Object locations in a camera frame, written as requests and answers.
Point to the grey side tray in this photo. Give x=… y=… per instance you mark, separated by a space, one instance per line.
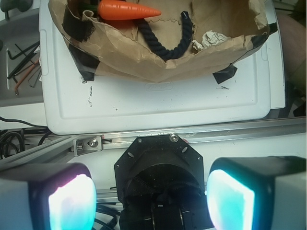
x=19 y=38

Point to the metal corner bracket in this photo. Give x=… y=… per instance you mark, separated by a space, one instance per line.
x=87 y=144

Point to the brown paper bag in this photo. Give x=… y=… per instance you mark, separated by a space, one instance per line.
x=118 y=49

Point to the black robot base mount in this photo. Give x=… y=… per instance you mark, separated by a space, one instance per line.
x=161 y=187

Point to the orange-handled wire tool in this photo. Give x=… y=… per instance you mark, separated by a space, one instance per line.
x=29 y=70

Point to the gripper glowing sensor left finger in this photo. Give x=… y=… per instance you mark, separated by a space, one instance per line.
x=46 y=196

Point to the aluminium frame rail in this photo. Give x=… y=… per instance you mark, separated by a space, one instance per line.
x=61 y=149

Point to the white plastic tray lid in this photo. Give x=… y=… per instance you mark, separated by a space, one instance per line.
x=107 y=104

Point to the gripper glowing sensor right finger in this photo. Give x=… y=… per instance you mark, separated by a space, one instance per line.
x=258 y=193

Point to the white paper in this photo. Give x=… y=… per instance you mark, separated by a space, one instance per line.
x=209 y=39

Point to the orange toy carrot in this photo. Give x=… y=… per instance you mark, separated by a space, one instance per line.
x=121 y=10

